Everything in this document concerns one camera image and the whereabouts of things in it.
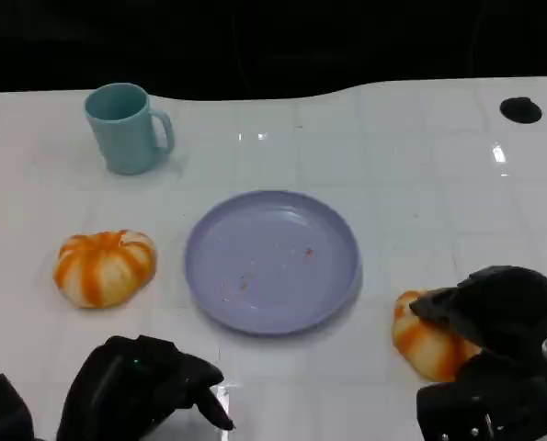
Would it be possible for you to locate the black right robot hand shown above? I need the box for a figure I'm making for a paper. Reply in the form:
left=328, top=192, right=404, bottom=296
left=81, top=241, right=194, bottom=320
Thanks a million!
left=408, top=265, right=547, bottom=441

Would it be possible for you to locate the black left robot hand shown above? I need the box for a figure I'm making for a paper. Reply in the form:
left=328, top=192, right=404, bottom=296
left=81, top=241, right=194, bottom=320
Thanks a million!
left=55, top=334, right=236, bottom=441

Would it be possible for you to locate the orange and white bread roll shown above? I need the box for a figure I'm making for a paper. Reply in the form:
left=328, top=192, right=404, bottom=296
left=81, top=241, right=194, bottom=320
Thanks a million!
left=52, top=229, right=157, bottom=310
left=391, top=288, right=484, bottom=382

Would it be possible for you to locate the lilac plate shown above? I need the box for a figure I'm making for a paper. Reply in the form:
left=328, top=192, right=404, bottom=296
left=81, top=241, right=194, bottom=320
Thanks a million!
left=183, top=189, right=363, bottom=335

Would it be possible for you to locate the black table grommet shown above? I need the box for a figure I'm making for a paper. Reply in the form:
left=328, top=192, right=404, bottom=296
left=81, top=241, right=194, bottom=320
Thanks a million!
left=499, top=96, right=543, bottom=124

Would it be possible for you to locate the pale green mug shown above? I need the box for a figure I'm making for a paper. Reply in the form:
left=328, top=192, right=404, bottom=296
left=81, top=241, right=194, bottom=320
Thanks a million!
left=83, top=82, right=177, bottom=175

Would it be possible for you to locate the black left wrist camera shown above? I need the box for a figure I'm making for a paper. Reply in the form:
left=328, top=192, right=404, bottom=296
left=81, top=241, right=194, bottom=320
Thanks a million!
left=0, top=373, right=35, bottom=441

